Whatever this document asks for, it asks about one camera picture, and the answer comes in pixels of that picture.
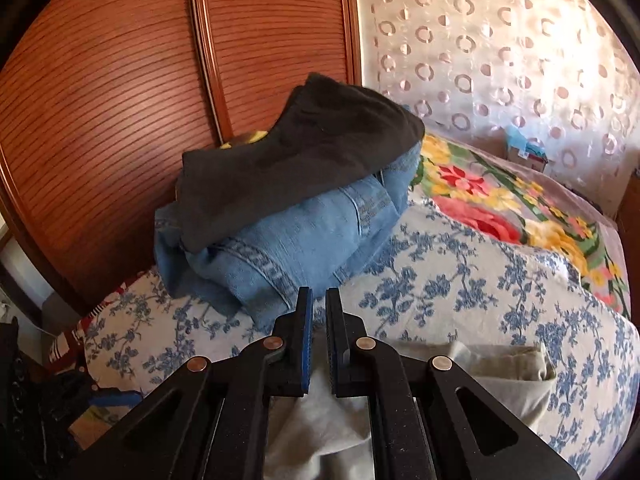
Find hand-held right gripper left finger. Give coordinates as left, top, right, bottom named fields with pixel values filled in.
left=67, top=286, right=313, bottom=480

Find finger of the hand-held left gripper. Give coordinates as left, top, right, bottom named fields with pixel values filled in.
left=82, top=390, right=143, bottom=411

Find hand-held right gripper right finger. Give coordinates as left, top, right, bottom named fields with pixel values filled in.
left=325, top=287, right=581, bottom=480

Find light beige pants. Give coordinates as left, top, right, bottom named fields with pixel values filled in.
left=262, top=332, right=558, bottom=480

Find red striped cloth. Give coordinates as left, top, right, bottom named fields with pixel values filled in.
left=47, top=280, right=148, bottom=376

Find blue denim jeans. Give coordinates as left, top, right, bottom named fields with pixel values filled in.
left=152, top=142, right=423, bottom=331

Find blue floral bedspread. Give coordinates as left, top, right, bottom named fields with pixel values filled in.
left=82, top=195, right=640, bottom=480

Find colourful floral blanket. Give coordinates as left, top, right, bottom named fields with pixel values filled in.
left=407, top=132, right=633, bottom=321

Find dark grey folded garment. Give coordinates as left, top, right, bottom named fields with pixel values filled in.
left=177, top=72, right=426, bottom=253

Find yellow and black item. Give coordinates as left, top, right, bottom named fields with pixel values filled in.
left=217, top=130, right=272, bottom=152

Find blue tissue box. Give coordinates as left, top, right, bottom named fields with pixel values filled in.
left=502, top=125, right=549, bottom=174

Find white circle-patterned curtain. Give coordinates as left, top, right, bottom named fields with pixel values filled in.
left=352, top=0, right=640, bottom=213

